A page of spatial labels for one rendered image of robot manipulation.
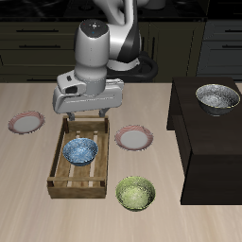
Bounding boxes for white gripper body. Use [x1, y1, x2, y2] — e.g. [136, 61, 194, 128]
[52, 78, 125, 114]

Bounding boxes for blue bowl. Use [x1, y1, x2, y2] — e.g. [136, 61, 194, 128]
[61, 137, 99, 167]

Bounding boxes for red rimmed white plate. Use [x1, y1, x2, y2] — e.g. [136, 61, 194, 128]
[8, 111, 46, 135]
[113, 124, 155, 151]

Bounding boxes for green bowl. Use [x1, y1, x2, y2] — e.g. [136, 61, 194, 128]
[114, 175, 157, 212]

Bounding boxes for black and white bowl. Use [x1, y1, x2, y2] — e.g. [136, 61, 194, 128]
[195, 83, 241, 117]

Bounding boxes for wooden slat tray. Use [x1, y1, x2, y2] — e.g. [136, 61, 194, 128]
[46, 113, 111, 199]

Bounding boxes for dark kitchen cupboards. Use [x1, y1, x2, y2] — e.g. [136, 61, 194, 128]
[0, 0, 242, 84]

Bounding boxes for dark wooden cabinet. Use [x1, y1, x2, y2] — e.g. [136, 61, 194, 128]
[165, 76, 242, 206]

